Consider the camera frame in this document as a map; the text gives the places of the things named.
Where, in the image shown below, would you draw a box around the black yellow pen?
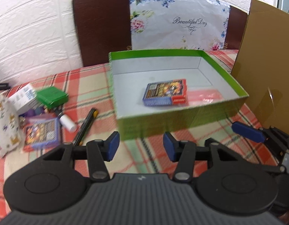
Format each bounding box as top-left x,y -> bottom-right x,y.
72,108 -> 98,146

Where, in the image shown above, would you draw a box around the white cylinder marker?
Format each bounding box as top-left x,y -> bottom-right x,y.
54,108 -> 77,133

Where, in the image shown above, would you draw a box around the pink plastic zip bags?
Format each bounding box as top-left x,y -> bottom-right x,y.
187,89 -> 224,105

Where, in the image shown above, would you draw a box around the red blue card box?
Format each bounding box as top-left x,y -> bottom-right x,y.
142,79 -> 187,107

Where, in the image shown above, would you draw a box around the green cardboard box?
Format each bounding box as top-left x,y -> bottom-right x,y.
109,49 -> 248,140

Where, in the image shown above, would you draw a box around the white medicine box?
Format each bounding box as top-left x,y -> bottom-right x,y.
8,83 -> 40,115

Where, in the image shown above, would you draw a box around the white patterned drawstring pouch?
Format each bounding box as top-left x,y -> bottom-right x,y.
0,94 -> 22,157

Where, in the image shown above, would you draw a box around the plaid tablecloth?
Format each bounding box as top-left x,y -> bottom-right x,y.
0,49 -> 280,221

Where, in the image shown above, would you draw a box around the brown cardboard sheet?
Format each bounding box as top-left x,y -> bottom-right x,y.
232,0 -> 289,134

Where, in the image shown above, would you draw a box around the green small box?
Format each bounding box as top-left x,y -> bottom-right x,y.
36,86 -> 69,109

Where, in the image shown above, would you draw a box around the floral white bag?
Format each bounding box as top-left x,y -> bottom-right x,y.
129,0 -> 230,51

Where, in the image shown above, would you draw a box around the dark brown headboard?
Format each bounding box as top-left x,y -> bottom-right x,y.
73,0 -> 247,66

